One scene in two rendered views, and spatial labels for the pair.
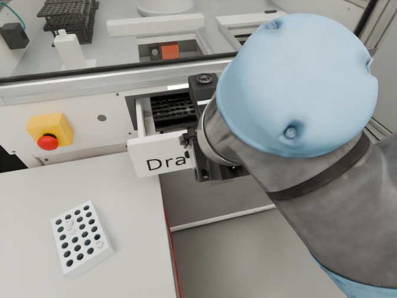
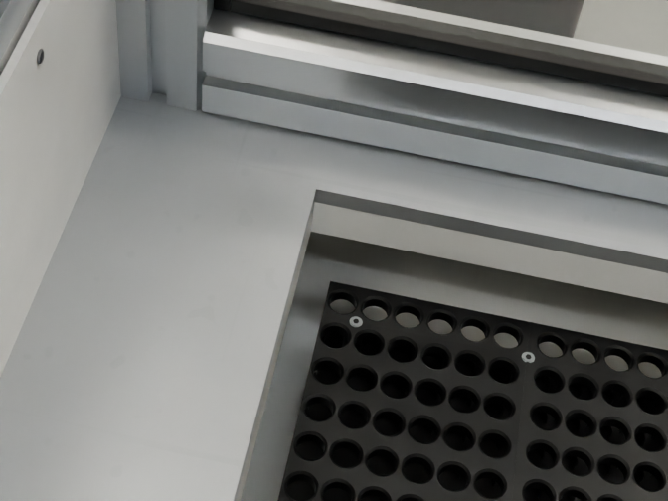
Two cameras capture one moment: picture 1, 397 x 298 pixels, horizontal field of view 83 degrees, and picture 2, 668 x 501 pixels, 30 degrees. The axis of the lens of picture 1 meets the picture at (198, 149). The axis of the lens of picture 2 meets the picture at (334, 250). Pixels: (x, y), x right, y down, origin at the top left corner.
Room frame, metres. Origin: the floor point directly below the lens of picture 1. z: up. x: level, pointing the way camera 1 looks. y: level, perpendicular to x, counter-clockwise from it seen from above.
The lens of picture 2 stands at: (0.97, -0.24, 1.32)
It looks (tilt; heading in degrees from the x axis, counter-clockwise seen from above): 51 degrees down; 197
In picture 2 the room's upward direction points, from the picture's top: 8 degrees clockwise
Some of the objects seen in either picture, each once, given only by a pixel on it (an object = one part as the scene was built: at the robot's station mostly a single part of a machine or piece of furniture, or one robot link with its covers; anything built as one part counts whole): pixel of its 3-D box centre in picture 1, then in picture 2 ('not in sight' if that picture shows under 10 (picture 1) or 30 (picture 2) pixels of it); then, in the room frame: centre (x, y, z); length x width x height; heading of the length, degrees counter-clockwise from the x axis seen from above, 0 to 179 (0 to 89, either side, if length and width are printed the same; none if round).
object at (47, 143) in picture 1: (48, 141); not in sight; (0.35, 0.34, 0.88); 0.04 x 0.03 x 0.04; 103
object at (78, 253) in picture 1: (82, 236); not in sight; (0.17, 0.24, 0.78); 0.12 x 0.08 x 0.04; 34
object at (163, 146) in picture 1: (198, 148); not in sight; (0.33, 0.00, 0.87); 0.29 x 0.02 x 0.11; 103
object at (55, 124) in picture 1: (51, 132); not in sight; (0.38, 0.35, 0.88); 0.07 x 0.05 x 0.07; 103
